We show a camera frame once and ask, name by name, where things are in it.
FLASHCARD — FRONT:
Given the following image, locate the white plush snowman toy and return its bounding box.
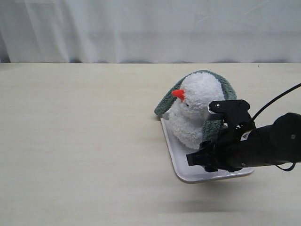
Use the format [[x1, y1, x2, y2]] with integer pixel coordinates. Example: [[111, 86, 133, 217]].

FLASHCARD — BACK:
[[169, 72, 225, 150]]

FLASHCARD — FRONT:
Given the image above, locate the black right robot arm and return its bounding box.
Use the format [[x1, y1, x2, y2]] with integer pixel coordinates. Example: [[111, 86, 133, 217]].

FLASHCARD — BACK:
[[186, 113, 301, 172]]

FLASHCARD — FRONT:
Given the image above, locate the black cable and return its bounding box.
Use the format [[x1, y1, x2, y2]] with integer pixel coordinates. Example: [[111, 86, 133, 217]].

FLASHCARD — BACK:
[[252, 82, 301, 120]]

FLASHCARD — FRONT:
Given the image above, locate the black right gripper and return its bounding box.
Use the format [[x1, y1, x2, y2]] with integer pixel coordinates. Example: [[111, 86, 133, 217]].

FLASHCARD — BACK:
[[186, 137, 254, 172]]

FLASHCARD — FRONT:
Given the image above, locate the white curtain backdrop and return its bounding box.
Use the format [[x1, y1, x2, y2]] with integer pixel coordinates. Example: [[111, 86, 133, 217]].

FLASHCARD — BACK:
[[0, 0, 301, 63]]

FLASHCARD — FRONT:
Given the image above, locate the white plastic tray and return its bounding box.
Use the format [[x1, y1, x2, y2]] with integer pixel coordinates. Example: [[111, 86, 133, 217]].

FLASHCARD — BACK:
[[160, 118, 255, 184]]

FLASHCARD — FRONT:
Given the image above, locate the green fuzzy scarf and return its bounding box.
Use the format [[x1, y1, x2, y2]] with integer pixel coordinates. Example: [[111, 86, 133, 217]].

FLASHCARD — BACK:
[[154, 70, 237, 141]]

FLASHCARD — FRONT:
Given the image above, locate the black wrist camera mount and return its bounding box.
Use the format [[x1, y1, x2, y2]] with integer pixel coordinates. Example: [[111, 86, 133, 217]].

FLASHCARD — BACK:
[[206, 99, 255, 144]]

